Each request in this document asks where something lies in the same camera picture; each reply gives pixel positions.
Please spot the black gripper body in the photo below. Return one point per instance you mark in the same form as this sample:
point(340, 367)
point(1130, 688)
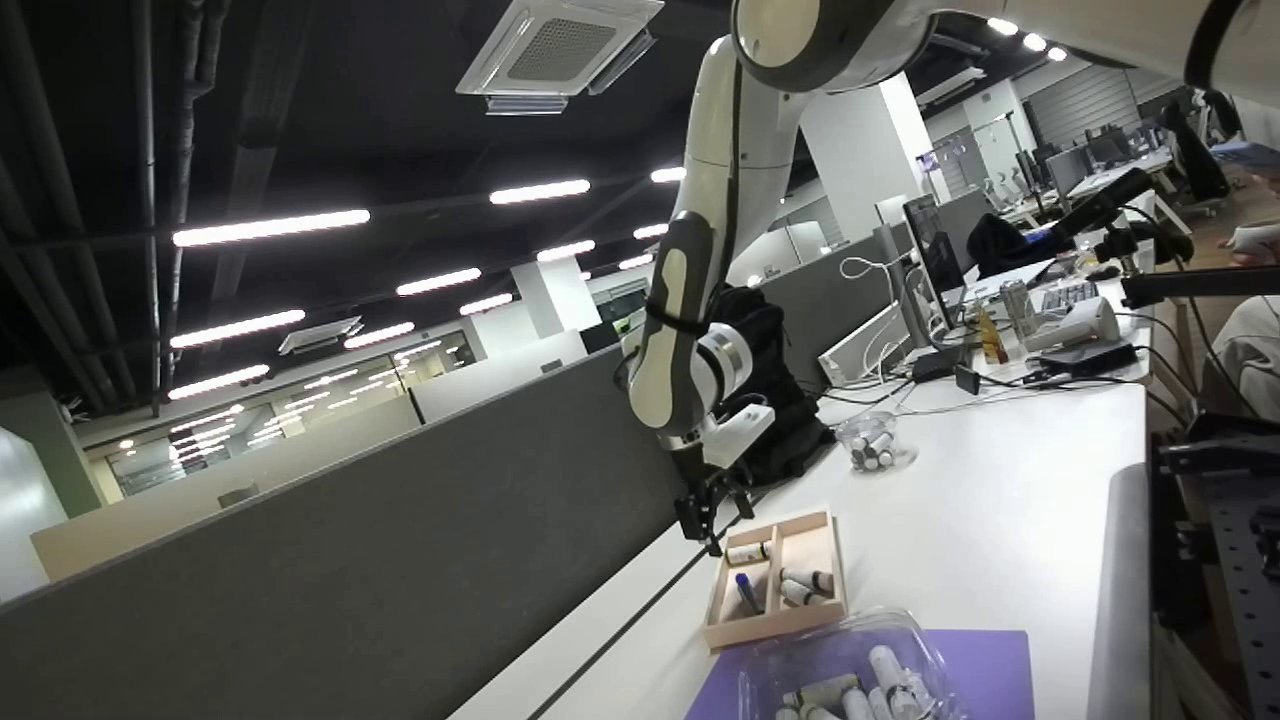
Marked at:
point(698, 510)

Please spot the blue marker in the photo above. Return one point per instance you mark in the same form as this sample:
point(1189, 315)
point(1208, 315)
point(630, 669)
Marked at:
point(748, 593)

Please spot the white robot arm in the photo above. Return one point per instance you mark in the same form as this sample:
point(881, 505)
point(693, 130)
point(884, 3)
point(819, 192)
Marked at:
point(752, 86)

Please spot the marker in upper compartment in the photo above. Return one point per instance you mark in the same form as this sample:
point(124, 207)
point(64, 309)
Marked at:
point(748, 555)

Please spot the wooden compartment tray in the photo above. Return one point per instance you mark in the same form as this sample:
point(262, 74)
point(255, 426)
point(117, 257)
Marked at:
point(796, 547)

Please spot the white marker in tray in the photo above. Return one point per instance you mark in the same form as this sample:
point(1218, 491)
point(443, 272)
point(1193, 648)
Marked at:
point(792, 589)

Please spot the grey marker in tray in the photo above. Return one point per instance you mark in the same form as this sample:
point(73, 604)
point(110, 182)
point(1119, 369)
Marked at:
point(823, 585)

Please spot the clear plastic container on mat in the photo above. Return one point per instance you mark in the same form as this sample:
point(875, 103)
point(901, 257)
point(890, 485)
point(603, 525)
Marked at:
point(846, 680)

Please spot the purple mat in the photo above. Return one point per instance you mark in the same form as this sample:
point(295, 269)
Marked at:
point(983, 673)

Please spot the black backpack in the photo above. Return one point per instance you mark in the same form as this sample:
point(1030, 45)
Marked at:
point(796, 438)

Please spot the grey desk partition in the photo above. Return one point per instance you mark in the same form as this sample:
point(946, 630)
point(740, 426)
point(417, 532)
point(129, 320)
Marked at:
point(382, 589)

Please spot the computer monitor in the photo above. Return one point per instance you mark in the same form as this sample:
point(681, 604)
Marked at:
point(943, 294)

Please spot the ceiling air conditioner unit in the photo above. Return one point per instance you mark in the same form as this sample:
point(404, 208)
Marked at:
point(550, 52)

